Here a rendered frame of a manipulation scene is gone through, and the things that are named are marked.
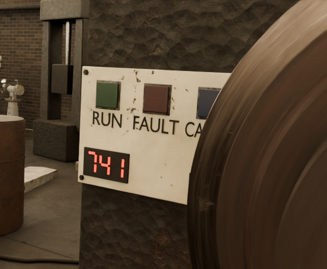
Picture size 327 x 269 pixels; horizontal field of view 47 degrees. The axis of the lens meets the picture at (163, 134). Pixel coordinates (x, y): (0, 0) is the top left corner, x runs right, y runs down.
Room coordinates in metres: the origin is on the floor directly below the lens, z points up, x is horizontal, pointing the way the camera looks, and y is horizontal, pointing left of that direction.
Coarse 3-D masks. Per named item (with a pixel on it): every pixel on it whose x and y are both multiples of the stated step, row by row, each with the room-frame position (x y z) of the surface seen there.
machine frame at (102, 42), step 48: (96, 0) 0.58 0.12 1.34; (144, 0) 0.55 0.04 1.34; (192, 0) 0.52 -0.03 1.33; (240, 0) 0.49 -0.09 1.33; (288, 0) 0.46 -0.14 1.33; (96, 48) 0.58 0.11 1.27; (144, 48) 0.55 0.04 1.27; (192, 48) 0.51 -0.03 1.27; (240, 48) 0.49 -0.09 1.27; (96, 192) 0.58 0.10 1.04; (96, 240) 0.57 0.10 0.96; (144, 240) 0.54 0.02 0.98
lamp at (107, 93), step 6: (102, 84) 0.55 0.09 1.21; (108, 84) 0.54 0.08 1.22; (114, 84) 0.54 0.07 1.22; (102, 90) 0.54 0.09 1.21; (108, 90) 0.54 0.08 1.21; (114, 90) 0.54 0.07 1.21; (102, 96) 0.54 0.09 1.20; (108, 96) 0.54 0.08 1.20; (114, 96) 0.54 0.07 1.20; (96, 102) 0.55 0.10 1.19; (102, 102) 0.54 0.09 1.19; (108, 102) 0.54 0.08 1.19; (114, 102) 0.54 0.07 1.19
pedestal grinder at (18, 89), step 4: (4, 80) 8.32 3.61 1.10; (16, 80) 8.18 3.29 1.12; (4, 84) 8.34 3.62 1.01; (8, 84) 8.41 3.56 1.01; (4, 88) 8.32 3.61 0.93; (8, 88) 8.29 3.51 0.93; (12, 88) 8.24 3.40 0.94; (16, 88) 8.16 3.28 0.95; (20, 88) 8.24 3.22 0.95; (4, 92) 8.32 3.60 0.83; (8, 92) 8.42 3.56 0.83; (12, 92) 8.27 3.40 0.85; (16, 92) 8.14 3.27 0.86; (20, 92) 8.25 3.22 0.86; (12, 96) 8.27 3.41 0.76; (16, 96) 8.35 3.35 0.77; (8, 100) 8.23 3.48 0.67; (12, 100) 8.18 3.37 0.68; (16, 100) 8.25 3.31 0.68; (20, 100) 8.36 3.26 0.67; (8, 104) 8.29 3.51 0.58; (12, 104) 8.24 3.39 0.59; (16, 104) 8.32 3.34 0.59; (8, 108) 8.28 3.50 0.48; (12, 108) 8.24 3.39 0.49; (16, 108) 8.32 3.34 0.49; (8, 112) 8.27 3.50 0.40; (12, 112) 8.23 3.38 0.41; (16, 112) 8.31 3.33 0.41
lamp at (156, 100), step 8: (152, 88) 0.51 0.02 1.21; (160, 88) 0.51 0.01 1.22; (168, 88) 0.50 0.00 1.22; (144, 96) 0.52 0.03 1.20; (152, 96) 0.51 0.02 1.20; (160, 96) 0.50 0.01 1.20; (168, 96) 0.50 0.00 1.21; (144, 104) 0.51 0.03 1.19; (152, 104) 0.51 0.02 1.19; (160, 104) 0.50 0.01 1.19; (160, 112) 0.50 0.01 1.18
